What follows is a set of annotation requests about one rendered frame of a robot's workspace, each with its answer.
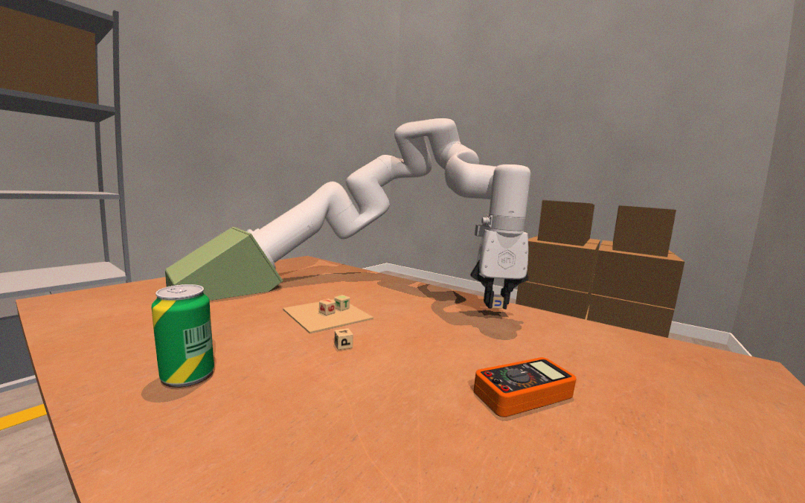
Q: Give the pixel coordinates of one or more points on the green drink can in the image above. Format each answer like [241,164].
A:
[183,337]

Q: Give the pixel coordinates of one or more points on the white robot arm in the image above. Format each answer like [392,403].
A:
[508,186]

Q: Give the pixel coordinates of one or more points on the orange digital multimeter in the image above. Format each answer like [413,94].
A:
[522,386]

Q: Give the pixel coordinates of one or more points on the tan square mat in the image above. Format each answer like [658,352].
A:
[309,317]

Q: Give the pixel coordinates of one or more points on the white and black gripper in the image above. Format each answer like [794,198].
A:
[501,255]

